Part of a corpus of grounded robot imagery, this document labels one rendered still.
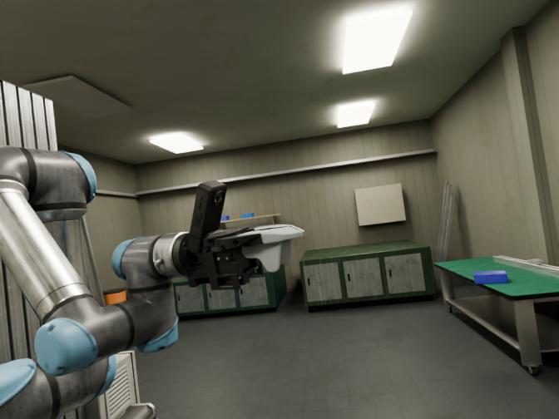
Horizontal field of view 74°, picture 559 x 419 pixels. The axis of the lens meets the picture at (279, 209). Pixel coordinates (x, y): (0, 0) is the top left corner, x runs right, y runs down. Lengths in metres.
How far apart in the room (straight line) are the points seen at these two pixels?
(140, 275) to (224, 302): 6.45
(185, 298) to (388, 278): 3.67
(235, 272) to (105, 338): 0.21
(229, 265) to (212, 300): 6.62
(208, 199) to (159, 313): 0.22
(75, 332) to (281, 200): 8.10
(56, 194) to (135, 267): 0.27
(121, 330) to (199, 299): 6.63
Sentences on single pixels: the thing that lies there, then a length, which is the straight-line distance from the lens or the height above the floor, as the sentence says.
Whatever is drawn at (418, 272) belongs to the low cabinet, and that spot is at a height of 0.50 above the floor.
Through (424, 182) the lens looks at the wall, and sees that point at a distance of 8.79.
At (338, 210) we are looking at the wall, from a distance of 8.51.
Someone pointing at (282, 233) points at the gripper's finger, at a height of 1.58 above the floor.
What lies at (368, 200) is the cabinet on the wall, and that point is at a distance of 8.25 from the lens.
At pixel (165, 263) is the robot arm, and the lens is 0.62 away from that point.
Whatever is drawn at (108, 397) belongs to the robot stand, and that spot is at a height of 1.15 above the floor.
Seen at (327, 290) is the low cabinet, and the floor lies 0.35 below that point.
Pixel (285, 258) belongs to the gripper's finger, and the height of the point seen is 1.54.
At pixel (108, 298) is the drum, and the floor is 0.64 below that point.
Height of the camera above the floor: 1.59
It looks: 2 degrees up
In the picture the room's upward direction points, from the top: 7 degrees counter-clockwise
